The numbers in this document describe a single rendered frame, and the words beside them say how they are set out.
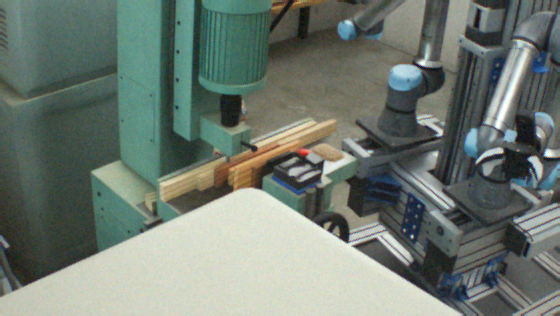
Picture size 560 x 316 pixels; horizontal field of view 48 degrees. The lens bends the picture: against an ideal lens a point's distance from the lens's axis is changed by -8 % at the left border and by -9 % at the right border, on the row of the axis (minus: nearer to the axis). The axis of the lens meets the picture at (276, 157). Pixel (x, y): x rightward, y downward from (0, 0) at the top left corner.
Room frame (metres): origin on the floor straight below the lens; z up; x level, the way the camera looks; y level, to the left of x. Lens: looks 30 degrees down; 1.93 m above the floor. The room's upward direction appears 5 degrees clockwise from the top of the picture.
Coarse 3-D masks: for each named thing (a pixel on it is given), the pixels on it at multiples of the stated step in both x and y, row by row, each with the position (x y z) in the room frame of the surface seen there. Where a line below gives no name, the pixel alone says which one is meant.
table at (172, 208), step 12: (312, 144) 1.85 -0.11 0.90; (348, 156) 1.80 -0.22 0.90; (324, 168) 1.71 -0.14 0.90; (336, 168) 1.72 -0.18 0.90; (348, 168) 1.76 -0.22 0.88; (336, 180) 1.72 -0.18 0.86; (192, 192) 1.53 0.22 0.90; (204, 192) 1.53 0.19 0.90; (216, 192) 1.54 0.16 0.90; (228, 192) 1.54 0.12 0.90; (168, 204) 1.46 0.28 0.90; (180, 204) 1.46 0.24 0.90; (192, 204) 1.47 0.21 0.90; (204, 204) 1.48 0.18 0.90; (168, 216) 1.45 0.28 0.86
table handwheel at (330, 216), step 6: (318, 216) 1.39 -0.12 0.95; (324, 216) 1.40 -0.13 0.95; (330, 216) 1.41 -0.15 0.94; (336, 216) 1.43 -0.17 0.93; (342, 216) 1.45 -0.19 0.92; (318, 222) 1.37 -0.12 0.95; (324, 222) 1.39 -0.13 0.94; (336, 222) 1.44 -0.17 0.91; (342, 222) 1.45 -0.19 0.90; (330, 228) 1.43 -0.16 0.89; (342, 228) 1.46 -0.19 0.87; (348, 228) 1.47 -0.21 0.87; (342, 234) 1.47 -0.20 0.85; (348, 234) 1.48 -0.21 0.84; (342, 240) 1.47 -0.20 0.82; (348, 240) 1.48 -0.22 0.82
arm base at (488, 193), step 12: (480, 180) 1.74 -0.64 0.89; (492, 180) 1.71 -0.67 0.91; (504, 180) 1.71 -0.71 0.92; (468, 192) 1.76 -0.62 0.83; (480, 192) 1.72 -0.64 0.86; (492, 192) 1.71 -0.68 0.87; (504, 192) 1.71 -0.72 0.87; (480, 204) 1.70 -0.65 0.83; (492, 204) 1.69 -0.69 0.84; (504, 204) 1.70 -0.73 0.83
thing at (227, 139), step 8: (216, 112) 1.68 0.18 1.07; (200, 120) 1.65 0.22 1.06; (208, 120) 1.63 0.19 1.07; (216, 120) 1.63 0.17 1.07; (200, 128) 1.65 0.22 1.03; (208, 128) 1.63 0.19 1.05; (216, 128) 1.60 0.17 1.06; (224, 128) 1.59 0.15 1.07; (232, 128) 1.60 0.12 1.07; (240, 128) 1.60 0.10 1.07; (248, 128) 1.61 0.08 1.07; (200, 136) 1.65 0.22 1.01; (208, 136) 1.63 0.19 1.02; (216, 136) 1.60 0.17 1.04; (224, 136) 1.58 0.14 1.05; (232, 136) 1.56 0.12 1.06; (240, 136) 1.58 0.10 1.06; (248, 136) 1.60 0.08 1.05; (216, 144) 1.60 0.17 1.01; (224, 144) 1.58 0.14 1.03; (232, 144) 1.56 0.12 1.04; (240, 144) 1.58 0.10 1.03; (224, 152) 1.58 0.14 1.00; (232, 152) 1.56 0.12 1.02; (240, 152) 1.59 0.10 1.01
